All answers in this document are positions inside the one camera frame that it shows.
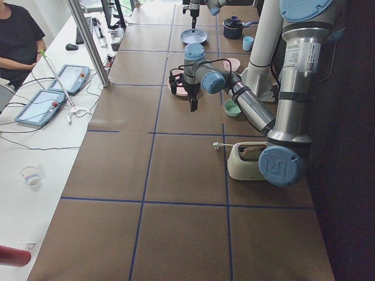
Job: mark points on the white grabber stick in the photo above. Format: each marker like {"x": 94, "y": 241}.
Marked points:
{"x": 74, "y": 109}

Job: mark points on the lower blue teach pendant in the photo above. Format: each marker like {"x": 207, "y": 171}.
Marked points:
{"x": 41, "y": 109}

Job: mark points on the upper blue teach pendant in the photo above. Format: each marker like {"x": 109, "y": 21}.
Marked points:
{"x": 73, "y": 77}

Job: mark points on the person in black shirt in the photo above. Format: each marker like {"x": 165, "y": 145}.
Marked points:
{"x": 22, "y": 43}

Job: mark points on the blue plate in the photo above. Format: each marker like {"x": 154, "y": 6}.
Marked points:
{"x": 191, "y": 36}

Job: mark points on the pink bowl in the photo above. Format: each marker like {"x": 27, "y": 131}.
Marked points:
{"x": 232, "y": 64}

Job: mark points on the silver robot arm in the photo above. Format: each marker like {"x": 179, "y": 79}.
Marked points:
{"x": 304, "y": 26}
{"x": 214, "y": 6}

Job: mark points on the green bowl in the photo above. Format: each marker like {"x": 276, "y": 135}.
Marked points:
{"x": 231, "y": 108}

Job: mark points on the dark blue saucepan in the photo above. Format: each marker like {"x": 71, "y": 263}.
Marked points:
{"x": 233, "y": 27}

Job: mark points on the black computer mouse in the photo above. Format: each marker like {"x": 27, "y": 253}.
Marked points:
{"x": 71, "y": 47}

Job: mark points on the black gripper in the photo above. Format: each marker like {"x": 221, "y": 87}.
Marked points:
{"x": 193, "y": 12}
{"x": 191, "y": 92}

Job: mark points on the black keyboard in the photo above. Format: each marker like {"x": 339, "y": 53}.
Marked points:
{"x": 79, "y": 36}

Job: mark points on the aluminium frame post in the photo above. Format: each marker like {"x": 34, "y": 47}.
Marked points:
{"x": 88, "y": 40}

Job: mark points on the blue teach pendant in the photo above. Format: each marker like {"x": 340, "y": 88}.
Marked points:
{"x": 73, "y": 77}
{"x": 41, "y": 109}

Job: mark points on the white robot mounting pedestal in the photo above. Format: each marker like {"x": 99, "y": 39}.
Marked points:
{"x": 257, "y": 76}

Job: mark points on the red cylinder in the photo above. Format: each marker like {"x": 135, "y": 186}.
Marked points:
{"x": 14, "y": 257}

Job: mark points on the pink plate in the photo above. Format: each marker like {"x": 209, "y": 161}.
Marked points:
{"x": 176, "y": 86}

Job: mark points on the light blue cup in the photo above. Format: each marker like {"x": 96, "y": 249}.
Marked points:
{"x": 247, "y": 43}

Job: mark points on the bread slice in toaster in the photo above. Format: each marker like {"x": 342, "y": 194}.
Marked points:
{"x": 251, "y": 153}

